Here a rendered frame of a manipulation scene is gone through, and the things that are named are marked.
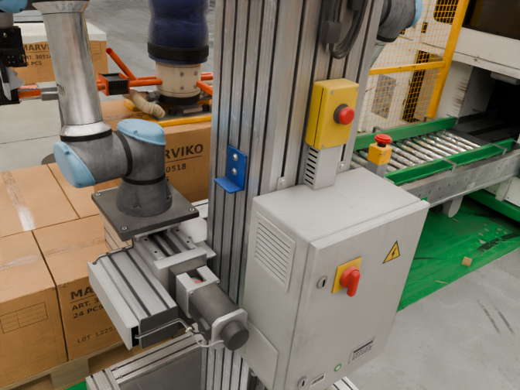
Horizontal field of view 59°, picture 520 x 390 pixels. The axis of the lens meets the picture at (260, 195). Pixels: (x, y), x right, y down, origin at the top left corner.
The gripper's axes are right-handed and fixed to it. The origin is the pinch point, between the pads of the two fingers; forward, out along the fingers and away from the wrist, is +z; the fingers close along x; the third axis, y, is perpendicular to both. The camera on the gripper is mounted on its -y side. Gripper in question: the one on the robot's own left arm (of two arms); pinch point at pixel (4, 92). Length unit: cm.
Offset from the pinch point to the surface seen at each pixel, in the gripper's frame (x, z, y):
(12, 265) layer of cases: 0, 66, -7
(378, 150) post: -51, 20, 124
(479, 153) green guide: -24, 58, 263
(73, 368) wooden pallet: -19, 111, 5
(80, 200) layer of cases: 36, 66, 28
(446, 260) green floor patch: -45, 118, 228
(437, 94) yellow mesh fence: 40, 43, 298
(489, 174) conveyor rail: -35, 68, 263
